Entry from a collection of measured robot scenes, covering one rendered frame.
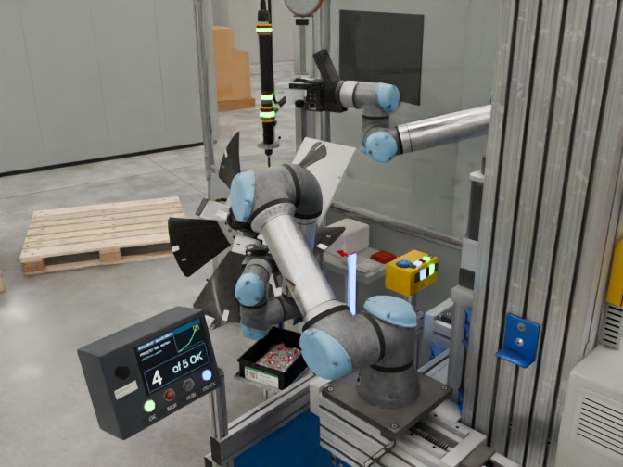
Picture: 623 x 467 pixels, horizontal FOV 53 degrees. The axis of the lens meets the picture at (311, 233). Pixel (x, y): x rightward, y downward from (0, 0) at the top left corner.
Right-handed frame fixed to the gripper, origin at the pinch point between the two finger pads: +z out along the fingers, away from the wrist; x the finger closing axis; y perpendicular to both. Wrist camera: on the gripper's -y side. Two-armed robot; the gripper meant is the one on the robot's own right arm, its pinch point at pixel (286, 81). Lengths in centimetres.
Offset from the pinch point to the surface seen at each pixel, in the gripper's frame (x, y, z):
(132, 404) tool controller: -85, 53, -20
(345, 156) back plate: 41, 33, 4
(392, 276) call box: 15, 63, -29
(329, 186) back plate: 33, 43, 6
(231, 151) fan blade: 15.6, 29.8, 37.0
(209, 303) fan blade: -22, 69, 17
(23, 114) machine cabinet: 230, 102, 509
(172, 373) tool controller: -75, 51, -22
